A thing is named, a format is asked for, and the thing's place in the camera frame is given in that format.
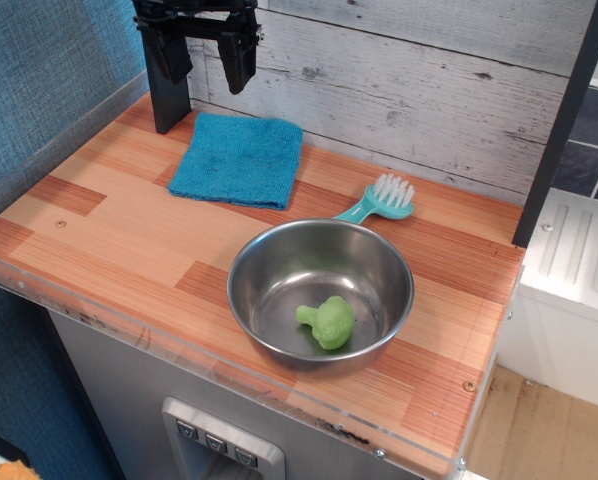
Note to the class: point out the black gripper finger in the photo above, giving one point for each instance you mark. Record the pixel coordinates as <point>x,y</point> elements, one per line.
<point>168,51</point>
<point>238,55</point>

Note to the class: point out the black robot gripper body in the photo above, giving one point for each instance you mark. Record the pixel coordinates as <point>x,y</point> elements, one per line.
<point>198,19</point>

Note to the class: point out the teal brush with white bristles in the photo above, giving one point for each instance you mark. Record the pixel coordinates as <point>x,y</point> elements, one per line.
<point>389,197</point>

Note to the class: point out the blue folded towel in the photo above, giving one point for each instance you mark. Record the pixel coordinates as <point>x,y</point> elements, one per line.
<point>242,161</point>

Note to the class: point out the stainless steel bowl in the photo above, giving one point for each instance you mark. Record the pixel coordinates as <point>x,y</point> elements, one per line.
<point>304,263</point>

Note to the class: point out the green toy broccoli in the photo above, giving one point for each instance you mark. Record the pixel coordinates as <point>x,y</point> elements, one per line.
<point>331,323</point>

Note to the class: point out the clear acrylic table edge guard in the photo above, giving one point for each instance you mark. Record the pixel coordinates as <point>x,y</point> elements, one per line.
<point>416,401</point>

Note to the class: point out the silver button control panel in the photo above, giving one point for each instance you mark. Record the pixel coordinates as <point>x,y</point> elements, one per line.
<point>206,447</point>

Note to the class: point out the white ribbed side unit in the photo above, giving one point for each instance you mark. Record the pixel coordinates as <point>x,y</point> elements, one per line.
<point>551,333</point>

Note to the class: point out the orange object at corner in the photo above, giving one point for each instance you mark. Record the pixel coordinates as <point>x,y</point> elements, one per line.
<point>17,471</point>

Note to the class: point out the dark left shelf post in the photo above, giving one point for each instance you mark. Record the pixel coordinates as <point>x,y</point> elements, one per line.
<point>170,102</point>

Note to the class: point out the dark shelf post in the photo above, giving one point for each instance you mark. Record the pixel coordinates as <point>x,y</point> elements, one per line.
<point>572,101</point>
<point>170,102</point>

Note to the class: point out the dark right shelf post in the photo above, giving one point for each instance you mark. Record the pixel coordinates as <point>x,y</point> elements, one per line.
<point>572,101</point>

